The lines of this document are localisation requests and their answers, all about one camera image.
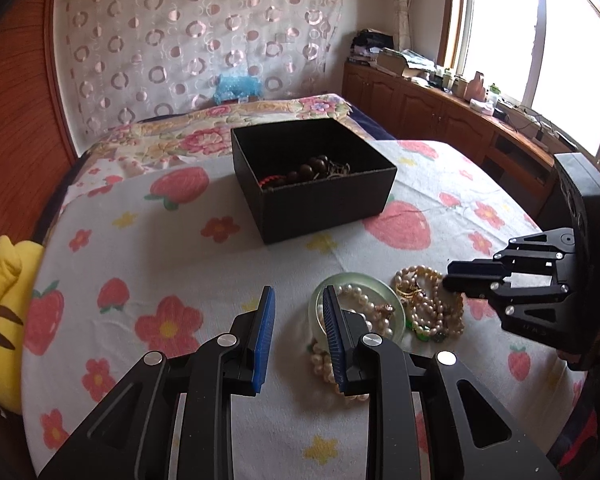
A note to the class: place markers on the pink ceramic bottle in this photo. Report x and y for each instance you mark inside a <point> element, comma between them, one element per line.
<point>476,90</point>

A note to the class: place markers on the window with wooden frame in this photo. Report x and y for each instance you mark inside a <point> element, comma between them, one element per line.
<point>543,56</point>

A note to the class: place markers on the wooden side cabinet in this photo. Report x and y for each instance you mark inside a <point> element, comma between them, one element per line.
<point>410,112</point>

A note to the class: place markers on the blue plush toy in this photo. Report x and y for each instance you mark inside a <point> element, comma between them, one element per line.
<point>237,88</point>

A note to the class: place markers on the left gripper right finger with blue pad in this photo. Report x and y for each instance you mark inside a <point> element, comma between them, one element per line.
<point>351,359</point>

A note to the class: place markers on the black square jewelry box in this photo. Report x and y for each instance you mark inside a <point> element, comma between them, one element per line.
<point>280,168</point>

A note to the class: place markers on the stack of clutter on cabinet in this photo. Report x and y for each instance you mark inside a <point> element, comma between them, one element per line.
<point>370,47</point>

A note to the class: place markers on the green jade bangle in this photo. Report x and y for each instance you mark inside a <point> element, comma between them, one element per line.
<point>365,295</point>

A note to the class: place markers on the multicolour floral quilt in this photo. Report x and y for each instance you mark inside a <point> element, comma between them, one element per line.
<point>206,133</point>

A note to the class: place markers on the red-brown wooden headboard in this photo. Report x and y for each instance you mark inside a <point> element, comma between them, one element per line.
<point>36,152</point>

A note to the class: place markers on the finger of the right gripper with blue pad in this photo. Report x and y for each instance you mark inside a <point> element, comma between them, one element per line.
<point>472,287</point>
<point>483,269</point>

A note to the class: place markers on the floral strawberry bed sheet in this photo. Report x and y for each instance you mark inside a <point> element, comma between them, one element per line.
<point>146,264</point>

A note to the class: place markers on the yellow plush toy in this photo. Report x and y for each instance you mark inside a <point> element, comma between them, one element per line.
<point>19,264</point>

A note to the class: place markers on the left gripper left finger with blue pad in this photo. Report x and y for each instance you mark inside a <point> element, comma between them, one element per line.
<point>254,331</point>

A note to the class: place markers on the circle-patterned sheer curtain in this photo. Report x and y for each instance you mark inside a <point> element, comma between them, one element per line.
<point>122,61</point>

